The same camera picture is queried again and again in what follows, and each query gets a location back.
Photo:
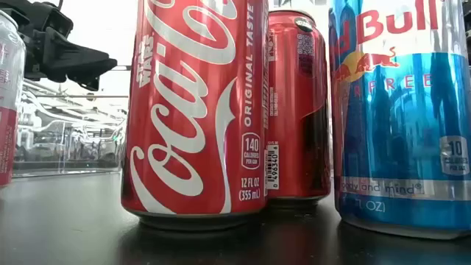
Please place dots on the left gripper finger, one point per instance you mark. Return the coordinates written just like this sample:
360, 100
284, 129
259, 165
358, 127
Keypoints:
81, 62

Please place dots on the Spindrift can lowercase raspberry lime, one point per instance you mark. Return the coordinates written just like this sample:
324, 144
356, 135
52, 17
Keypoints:
11, 92

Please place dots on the blue silver Red Bull can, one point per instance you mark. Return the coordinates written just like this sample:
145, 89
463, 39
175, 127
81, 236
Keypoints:
404, 129

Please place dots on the red Coca-Cola can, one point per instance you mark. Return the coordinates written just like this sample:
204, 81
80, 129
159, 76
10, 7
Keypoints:
298, 129
191, 110

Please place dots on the grey horizontal pipe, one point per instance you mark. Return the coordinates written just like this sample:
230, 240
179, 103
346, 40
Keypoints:
73, 96

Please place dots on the long ceiling light bar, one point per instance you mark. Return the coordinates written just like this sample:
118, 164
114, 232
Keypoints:
119, 68

